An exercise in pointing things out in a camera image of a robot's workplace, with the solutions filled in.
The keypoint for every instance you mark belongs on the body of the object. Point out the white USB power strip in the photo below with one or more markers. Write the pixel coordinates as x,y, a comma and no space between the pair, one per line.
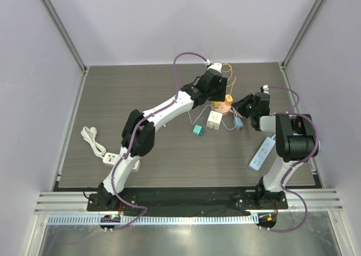
110,159

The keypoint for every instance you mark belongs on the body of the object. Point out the yellow charger plug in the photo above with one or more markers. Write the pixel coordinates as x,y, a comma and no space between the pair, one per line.
216,104

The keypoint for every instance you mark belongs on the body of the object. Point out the pink round power socket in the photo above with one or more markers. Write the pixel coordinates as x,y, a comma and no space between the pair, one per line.
223,108

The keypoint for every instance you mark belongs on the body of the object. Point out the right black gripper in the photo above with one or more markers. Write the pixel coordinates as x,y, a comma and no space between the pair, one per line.
245,106

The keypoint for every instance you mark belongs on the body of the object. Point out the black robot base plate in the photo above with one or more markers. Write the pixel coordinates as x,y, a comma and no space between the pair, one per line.
189,202

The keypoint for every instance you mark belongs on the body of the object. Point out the teal plug adapter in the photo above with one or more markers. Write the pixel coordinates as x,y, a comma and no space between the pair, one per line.
198,130

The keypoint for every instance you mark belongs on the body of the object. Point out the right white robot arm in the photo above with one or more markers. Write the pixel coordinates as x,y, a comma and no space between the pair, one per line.
296,141

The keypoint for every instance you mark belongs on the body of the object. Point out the light blue power strip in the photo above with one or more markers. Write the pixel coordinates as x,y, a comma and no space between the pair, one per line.
262,153

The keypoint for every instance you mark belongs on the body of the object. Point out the white slotted cable duct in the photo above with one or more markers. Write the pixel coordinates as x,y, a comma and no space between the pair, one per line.
107,220

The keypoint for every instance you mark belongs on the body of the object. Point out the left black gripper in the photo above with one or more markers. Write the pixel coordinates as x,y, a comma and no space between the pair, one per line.
221,87

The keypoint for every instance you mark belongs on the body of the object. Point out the orange charger plug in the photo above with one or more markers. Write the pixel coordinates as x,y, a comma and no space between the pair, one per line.
228,99

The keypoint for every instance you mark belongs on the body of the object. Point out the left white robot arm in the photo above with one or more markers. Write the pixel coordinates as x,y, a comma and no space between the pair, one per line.
138,135

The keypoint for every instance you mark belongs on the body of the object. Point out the blue USB charger plug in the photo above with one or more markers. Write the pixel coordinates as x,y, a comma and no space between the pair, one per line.
238,124

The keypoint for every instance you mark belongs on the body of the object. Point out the white cube socket adapter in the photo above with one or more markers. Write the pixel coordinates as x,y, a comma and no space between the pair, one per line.
214,120

